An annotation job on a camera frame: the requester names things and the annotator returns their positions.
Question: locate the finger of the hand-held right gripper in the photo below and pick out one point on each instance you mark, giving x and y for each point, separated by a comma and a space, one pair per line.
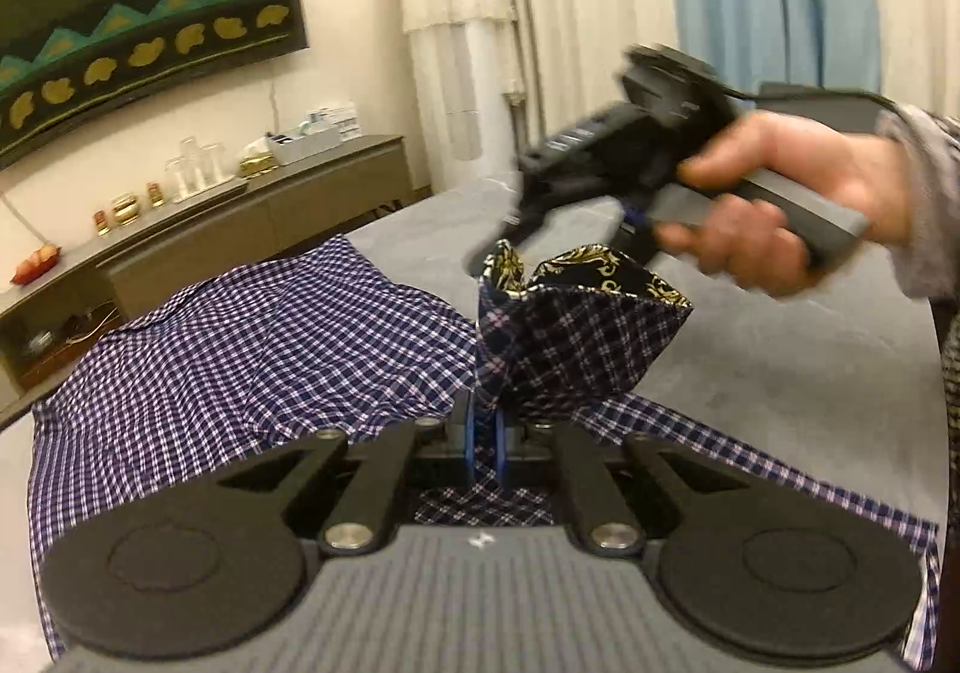
525, 223
641, 238

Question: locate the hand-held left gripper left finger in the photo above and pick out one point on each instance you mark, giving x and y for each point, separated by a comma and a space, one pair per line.
471, 440

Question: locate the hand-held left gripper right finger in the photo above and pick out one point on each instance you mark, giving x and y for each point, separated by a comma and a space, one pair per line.
500, 448

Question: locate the blue plaid shirt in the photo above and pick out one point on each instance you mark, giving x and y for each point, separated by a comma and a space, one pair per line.
262, 343

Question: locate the person's right forearm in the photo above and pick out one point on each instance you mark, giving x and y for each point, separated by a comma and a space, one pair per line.
934, 193

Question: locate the person's right hand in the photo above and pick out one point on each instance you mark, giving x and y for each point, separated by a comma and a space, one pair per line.
825, 163

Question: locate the lace-covered standing air conditioner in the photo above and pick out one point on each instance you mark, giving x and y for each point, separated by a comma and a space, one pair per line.
457, 43

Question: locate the long grey media cabinet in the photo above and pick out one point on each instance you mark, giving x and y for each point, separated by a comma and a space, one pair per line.
300, 201

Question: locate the white organizer box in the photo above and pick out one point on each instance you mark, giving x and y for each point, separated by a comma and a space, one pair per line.
315, 137

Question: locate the gold ingot ornament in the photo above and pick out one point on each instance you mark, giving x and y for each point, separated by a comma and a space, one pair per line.
256, 163

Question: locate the cluster of clear glasses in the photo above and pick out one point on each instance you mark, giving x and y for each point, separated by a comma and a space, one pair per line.
195, 171

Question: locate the person's patterned top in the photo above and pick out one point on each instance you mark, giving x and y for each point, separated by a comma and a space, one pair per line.
951, 388

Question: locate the small red gold ornament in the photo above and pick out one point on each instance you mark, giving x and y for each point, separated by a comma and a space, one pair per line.
100, 223
155, 195

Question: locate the round gold pot ornament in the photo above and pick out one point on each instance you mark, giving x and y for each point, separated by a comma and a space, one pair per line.
126, 210

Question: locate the red plate of fruit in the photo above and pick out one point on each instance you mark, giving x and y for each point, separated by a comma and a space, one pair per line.
36, 264

